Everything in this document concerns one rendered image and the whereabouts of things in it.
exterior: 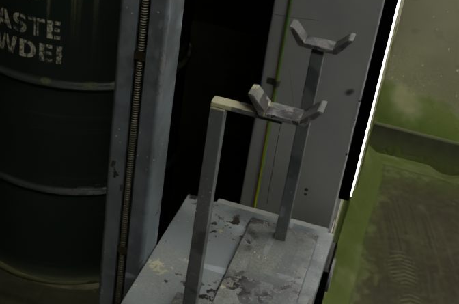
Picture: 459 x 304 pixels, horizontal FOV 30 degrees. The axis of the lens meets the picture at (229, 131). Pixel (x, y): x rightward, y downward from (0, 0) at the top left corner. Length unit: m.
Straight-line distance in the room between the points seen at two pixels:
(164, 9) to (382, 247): 1.71
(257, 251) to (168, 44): 0.34
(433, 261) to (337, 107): 1.14
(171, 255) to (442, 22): 2.01
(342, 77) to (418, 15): 1.56
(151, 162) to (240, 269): 0.20
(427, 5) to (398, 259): 0.94
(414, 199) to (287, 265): 1.69
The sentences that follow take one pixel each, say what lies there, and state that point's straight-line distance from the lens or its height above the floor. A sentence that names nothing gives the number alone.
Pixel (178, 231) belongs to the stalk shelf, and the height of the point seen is 0.79.
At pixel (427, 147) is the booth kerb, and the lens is 2.97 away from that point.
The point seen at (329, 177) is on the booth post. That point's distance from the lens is 1.57.
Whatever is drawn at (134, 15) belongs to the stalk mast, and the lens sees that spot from 0.97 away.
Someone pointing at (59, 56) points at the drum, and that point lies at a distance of 1.96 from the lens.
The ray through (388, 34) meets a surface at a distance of 1.45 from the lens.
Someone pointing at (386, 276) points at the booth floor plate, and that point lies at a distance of 2.46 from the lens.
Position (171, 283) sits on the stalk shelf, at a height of 0.79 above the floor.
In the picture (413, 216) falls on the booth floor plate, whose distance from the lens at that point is 2.74.
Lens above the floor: 1.51
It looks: 29 degrees down
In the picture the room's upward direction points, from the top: 9 degrees clockwise
